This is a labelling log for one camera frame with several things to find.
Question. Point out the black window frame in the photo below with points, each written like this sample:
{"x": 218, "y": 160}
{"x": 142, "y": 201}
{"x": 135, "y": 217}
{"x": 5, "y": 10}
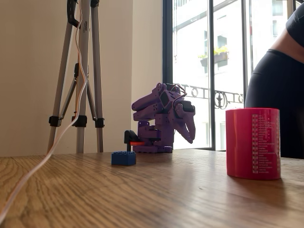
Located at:
{"x": 167, "y": 47}

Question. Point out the window flower box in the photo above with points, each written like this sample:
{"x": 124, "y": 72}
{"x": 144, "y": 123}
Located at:
{"x": 221, "y": 57}

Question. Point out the black and orange table clamp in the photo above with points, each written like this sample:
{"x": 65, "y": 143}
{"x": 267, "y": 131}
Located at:
{"x": 129, "y": 136}

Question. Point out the red cup with white print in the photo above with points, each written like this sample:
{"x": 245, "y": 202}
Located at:
{"x": 240, "y": 142}

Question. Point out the ornate black balcony railing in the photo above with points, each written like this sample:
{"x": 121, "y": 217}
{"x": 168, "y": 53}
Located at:
{"x": 219, "y": 99}

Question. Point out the blue toy brick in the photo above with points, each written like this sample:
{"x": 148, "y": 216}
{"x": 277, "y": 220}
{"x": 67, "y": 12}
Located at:
{"x": 123, "y": 160}

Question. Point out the grey metal tripod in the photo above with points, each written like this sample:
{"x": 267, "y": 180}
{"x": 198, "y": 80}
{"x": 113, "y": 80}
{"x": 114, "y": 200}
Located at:
{"x": 95, "y": 47}

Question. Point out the purple robot arm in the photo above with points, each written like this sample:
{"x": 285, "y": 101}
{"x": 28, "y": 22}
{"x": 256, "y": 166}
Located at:
{"x": 147, "y": 104}

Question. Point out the person in black clothes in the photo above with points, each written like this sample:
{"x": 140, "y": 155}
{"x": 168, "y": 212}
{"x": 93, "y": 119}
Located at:
{"x": 280, "y": 95}

